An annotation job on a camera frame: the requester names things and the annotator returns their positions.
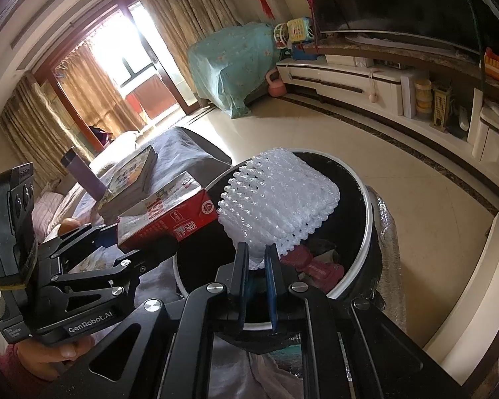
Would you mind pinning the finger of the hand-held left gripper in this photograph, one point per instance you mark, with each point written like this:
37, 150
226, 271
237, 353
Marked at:
149, 257
79, 243

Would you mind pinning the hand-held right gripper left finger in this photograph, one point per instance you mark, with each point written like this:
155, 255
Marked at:
242, 286

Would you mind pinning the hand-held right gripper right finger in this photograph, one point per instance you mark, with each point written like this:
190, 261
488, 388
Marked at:
271, 293

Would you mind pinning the red carton box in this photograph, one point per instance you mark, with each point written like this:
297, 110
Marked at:
166, 220

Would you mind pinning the white foam net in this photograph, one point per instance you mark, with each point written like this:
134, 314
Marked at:
274, 199

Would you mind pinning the white bin with black liner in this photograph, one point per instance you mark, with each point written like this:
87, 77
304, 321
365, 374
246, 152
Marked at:
351, 216

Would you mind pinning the person's left forearm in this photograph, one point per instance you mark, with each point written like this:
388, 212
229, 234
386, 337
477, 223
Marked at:
12, 378

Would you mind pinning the person's left hand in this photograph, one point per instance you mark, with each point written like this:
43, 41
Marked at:
45, 357

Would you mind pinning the orange fruit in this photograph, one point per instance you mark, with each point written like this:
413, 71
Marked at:
71, 226

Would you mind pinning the pink red packet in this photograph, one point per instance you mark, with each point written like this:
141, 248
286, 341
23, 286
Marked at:
320, 270

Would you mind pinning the purple water bottle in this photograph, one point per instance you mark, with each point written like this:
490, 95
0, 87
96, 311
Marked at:
85, 174

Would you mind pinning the stack of books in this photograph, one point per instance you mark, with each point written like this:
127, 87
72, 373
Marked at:
129, 178

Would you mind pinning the beige patterned curtain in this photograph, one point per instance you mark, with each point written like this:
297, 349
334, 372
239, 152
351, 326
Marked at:
187, 20
37, 133
95, 87

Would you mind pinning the light sofa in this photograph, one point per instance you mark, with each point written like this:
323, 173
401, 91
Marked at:
120, 141

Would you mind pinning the pink kettlebell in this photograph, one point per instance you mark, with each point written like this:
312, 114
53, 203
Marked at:
275, 85

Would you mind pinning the teal covered furniture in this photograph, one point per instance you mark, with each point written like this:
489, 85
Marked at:
233, 66

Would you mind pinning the white television cabinet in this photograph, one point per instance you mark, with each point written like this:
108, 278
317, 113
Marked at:
349, 83

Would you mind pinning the yellow lidded jars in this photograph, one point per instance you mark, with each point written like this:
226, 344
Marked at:
423, 95

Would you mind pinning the yellow model building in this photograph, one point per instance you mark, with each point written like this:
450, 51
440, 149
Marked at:
440, 108

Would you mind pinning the pile of colourful toys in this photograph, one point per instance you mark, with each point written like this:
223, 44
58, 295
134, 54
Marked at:
297, 35

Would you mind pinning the black television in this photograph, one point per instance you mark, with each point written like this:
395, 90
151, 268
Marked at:
391, 0

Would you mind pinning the orange toy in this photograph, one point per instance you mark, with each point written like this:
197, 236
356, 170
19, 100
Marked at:
497, 64

